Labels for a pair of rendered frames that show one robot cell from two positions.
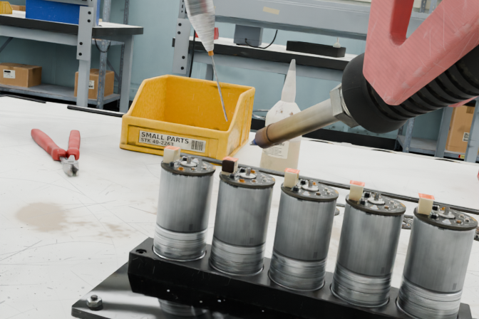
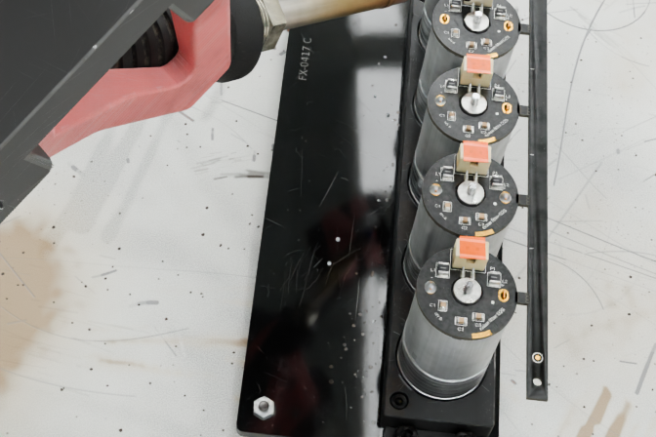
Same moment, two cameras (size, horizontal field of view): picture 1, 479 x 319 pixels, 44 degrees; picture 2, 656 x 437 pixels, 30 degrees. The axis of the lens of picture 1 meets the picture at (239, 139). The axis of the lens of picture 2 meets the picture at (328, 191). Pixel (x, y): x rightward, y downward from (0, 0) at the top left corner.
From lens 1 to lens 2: 0.33 m
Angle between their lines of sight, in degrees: 71
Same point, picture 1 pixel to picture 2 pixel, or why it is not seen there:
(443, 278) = (407, 333)
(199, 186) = not seen: outside the picture
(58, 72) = not seen: outside the picture
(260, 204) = (442, 63)
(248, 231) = (428, 79)
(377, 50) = not seen: outside the picture
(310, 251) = (421, 163)
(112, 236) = not seen: outside the picture
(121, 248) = not seen: outside the picture
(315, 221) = (428, 138)
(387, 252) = (425, 249)
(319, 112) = (279, 1)
